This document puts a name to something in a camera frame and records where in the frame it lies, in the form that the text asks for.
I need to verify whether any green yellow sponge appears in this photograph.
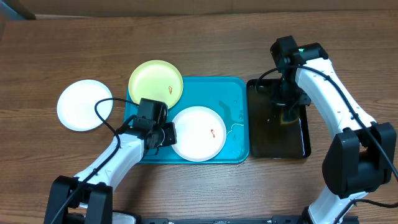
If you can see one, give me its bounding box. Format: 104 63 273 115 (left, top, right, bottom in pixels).
280 110 300 125

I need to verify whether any white plate with ketchup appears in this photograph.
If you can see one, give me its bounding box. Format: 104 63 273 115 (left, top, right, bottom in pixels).
172 106 226 162

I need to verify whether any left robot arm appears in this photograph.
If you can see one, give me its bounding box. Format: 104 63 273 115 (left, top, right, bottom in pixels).
44 115 177 223

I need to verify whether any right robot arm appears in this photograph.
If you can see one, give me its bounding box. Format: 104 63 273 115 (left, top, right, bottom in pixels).
270 37 397 223

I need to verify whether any black water tray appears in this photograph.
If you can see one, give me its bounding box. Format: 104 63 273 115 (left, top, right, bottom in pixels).
246 79 312 159

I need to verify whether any teal plastic tray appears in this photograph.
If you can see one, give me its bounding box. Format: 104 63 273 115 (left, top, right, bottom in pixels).
123 76 251 165

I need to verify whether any yellow-green plate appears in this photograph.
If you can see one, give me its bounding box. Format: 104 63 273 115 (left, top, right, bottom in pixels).
128 60 183 108

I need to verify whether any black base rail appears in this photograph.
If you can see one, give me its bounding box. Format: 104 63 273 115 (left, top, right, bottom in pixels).
111 211 360 224

